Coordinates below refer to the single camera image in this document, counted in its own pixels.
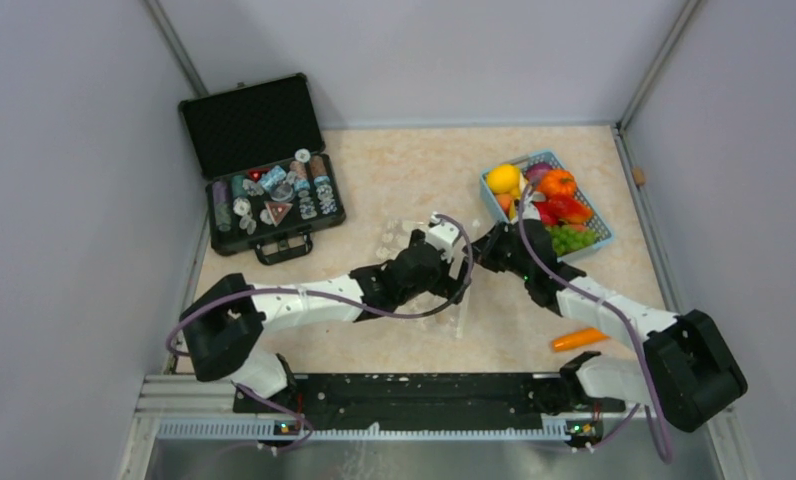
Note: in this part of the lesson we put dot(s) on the blue perforated plastic basket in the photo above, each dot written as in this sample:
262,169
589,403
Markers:
597,223

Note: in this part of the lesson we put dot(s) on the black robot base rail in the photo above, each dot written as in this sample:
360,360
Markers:
436,401

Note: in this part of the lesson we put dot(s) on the orange toy pumpkin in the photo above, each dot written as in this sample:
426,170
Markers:
558,182

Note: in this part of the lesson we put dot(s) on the yellow toy lemon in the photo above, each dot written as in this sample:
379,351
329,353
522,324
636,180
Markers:
504,179

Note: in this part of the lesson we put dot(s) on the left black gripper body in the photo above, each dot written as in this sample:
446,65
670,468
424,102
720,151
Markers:
440,283

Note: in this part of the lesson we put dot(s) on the purple toy onion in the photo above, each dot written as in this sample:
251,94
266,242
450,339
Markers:
536,172

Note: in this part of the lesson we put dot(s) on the red toy pepper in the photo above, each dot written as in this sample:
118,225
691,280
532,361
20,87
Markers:
570,210

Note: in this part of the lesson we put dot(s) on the orange toy carrot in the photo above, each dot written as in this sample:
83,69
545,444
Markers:
578,339

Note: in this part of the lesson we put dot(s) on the toy peach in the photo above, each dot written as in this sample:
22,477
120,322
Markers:
505,202

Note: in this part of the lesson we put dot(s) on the red toy apple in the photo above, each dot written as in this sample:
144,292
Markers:
547,216

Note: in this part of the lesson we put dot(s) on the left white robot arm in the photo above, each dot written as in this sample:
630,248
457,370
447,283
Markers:
221,329

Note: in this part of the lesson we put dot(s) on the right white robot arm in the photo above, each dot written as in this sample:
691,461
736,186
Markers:
682,370

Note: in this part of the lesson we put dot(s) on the green toy grapes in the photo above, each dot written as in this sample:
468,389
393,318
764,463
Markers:
570,238

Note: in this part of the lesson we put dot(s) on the clear dotted zip bag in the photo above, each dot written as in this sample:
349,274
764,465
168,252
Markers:
427,312

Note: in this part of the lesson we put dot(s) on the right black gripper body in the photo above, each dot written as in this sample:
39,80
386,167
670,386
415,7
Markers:
499,254

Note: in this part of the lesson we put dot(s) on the black poker chip case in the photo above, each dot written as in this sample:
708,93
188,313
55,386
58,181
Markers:
270,183

